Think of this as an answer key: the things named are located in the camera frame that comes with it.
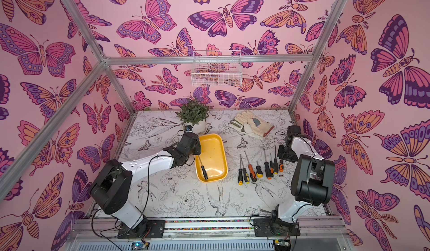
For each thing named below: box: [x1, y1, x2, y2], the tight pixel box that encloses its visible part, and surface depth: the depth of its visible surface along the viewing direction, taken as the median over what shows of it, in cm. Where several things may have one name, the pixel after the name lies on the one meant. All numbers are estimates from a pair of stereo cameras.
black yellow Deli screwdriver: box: [237, 154, 244, 186], surface depth 89 cm
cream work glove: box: [235, 110, 275, 138], surface depth 114 cm
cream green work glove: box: [228, 116, 264, 140], surface depth 111 cm
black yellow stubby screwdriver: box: [255, 160, 264, 179], surface depth 91 cm
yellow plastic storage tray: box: [194, 133, 229, 184], surface depth 92 cm
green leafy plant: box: [175, 98, 209, 125], surface depth 94 cm
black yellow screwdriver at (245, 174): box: [240, 157, 251, 184], surface depth 89 cm
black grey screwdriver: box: [273, 145, 279, 175], surface depth 94 cm
